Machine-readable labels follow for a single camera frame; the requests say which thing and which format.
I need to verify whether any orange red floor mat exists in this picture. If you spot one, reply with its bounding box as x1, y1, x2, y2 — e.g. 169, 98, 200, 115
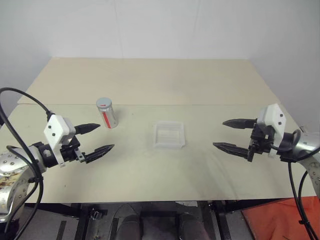
240, 195, 320, 240

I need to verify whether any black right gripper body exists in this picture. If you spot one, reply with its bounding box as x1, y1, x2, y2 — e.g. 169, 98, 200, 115
248, 122, 275, 163

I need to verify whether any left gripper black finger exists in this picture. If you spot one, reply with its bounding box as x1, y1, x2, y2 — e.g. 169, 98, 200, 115
74, 122, 101, 136
83, 143, 116, 165

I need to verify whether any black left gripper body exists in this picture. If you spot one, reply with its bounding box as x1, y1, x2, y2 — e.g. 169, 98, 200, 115
59, 136, 87, 164

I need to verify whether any silver can with red label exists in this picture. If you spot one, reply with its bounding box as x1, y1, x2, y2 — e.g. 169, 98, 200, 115
96, 97, 119, 130

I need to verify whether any clear plastic tray container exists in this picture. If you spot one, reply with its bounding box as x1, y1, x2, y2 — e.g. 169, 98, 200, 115
152, 120, 187, 150

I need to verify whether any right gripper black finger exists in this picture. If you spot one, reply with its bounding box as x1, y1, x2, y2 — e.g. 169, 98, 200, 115
221, 118, 258, 130
212, 142, 252, 161

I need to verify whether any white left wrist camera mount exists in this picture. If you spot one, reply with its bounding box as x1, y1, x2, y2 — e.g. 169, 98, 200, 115
43, 114, 76, 167

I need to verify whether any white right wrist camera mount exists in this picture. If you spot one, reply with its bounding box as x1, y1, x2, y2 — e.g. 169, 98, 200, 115
256, 103, 287, 159

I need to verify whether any dark rounded shape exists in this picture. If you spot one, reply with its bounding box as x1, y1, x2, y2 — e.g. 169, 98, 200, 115
116, 205, 141, 240

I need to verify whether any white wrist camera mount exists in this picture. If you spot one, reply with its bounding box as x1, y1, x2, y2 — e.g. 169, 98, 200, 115
256, 103, 287, 159
43, 114, 76, 167

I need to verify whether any black metal table frame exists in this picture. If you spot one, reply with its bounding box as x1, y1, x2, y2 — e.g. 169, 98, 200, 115
23, 199, 243, 240

